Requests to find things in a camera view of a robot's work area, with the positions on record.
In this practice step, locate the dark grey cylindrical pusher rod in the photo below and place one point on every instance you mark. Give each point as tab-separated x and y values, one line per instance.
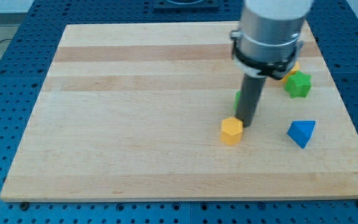
251	90

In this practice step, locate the green circle block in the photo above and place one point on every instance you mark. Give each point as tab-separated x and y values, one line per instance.
236	101

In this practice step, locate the yellow hexagon block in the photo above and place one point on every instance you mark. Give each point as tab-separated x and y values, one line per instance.
231	130

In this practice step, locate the yellow block behind arm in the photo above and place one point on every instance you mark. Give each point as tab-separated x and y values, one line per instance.
295	69

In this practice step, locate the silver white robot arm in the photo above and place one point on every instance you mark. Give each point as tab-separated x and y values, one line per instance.
266	44

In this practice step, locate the light wooden board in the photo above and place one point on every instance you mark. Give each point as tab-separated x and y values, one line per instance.
132	112

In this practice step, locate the green star block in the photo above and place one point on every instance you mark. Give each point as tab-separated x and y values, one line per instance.
298	85

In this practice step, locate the blue triangle block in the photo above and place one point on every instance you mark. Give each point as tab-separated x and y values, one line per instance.
301	131

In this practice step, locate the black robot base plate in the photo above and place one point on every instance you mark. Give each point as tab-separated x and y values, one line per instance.
168	5

